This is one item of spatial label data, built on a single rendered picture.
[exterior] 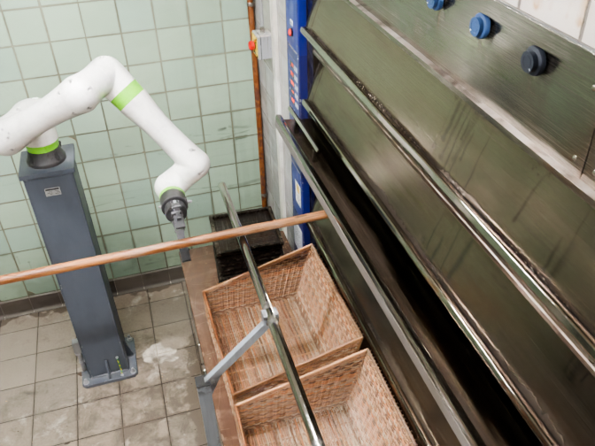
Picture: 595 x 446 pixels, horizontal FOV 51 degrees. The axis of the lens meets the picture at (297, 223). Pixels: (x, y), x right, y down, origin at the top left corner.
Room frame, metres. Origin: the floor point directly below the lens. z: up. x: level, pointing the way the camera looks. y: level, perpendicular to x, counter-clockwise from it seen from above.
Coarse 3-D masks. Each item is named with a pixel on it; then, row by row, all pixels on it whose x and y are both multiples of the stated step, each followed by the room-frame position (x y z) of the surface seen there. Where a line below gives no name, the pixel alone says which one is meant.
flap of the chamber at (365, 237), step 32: (320, 160) 1.72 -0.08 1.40; (352, 192) 1.54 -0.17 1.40; (352, 224) 1.37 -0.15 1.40; (384, 224) 1.38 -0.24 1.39; (352, 256) 1.24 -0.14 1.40; (384, 256) 1.23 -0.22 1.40; (416, 288) 1.11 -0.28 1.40; (416, 320) 1.00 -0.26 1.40; (448, 320) 1.00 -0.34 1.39; (448, 352) 0.90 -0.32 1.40; (448, 384) 0.81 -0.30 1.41; (480, 384) 0.82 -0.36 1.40; (448, 416) 0.74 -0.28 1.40; (480, 416) 0.74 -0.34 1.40; (512, 416) 0.74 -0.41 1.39
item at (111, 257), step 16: (256, 224) 1.65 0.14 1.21; (272, 224) 1.65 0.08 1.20; (288, 224) 1.66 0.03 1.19; (176, 240) 1.58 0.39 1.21; (192, 240) 1.58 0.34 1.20; (208, 240) 1.59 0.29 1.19; (96, 256) 1.52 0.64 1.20; (112, 256) 1.51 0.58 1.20; (128, 256) 1.52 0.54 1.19; (32, 272) 1.45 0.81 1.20; (48, 272) 1.46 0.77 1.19; (64, 272) 1.47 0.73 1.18
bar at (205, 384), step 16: (224, 192) 1.90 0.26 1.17; (240, 224) 1.70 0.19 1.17; (240, 240) 1.61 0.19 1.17; (256, 272) 1.45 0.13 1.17; (256, 288) 1.38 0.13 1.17; (272, 320) 1.24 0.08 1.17; (256, 336) 1.25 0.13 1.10; (240, 352) 1.24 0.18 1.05; (288, 352) 1.12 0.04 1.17; (224, 368) 1.23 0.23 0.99; (288, 368) 1.07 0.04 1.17; (208, 384) 1.20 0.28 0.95; (208, 400) 1.20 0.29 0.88; (304, 400) 0.96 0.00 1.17; (208, 416) 1.20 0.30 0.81; (304, 416) 0.92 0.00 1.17; (208, 432) 1.19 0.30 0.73; (320, 432) 0.88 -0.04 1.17
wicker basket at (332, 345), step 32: (288, 256) 1.95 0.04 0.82; (320, 256) 1.90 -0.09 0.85; (224, 288) 1.87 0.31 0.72; (288, 288) 1.95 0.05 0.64; (320, 288) 1.80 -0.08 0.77; (224, 320) 1.82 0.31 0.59; (256, 320) 1.82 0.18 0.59; (288, 320) 1.81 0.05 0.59; (320, 320) 1.73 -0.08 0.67; (352, 320) 1.54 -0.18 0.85; (224, 352) 1.65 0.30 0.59; (256, 352) 1.64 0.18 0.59; (320, 352) 1.63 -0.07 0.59; (352, 352) 1.46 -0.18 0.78; (256, 384) 1.36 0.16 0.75
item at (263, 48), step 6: (252, 30) 2.65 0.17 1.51; (258, 30) 2.64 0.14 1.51; (252, 36) 2.63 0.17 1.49; (258, 36) 2.57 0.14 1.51; (264, 36) 2.57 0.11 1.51; (270, 36) 2.57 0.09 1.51; (258, 42) 2.56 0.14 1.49; (264, 42) 2.57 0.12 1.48; (270, 42) 2.57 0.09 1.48; (258, 48) 2.56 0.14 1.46; (264, 48) 2.56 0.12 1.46; (270, 48) 2.57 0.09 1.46; (258, 54) 2.56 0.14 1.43; (264, 54) 2.56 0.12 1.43; (270, 54) 2.57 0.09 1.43
